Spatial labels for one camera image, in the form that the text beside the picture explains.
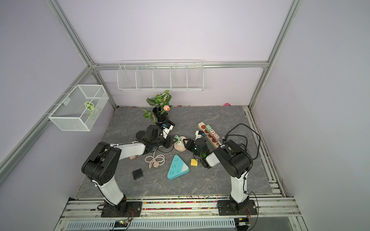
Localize aluminium rail frame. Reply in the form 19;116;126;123
55;194;307;231

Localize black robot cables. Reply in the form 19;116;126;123
221;123;261;161

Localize black plant pot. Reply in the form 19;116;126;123
152;107;175;128

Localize round pink power socket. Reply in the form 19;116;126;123
174;136;186;152

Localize green leaf in small basket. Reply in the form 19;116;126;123
84;101;95;111

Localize black cylinder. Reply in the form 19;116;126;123
135;131;146;140

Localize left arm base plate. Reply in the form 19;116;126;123
97;201;143;218

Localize cream power strip red outlets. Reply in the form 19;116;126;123
198;122;222;148

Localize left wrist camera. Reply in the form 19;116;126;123
161;123;174;139

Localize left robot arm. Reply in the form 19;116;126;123
82;125;174;218

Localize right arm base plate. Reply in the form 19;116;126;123
216;199;258;216

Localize yellow charger plug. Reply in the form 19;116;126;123
190;158;198;167

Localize small white wire basket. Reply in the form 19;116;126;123
48;85;109;131

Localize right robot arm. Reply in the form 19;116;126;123
183;138;253;212

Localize artificial green leaf plant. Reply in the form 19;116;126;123
143;90;172;123

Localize black charger plug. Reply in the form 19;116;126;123
132;168;143;180

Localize green charger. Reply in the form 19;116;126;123
205;125;212;132
174;135;181;142

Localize teal triangular power socket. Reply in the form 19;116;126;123
167;155;190;180

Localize wide white wire basket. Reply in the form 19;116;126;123
117;60;204;91

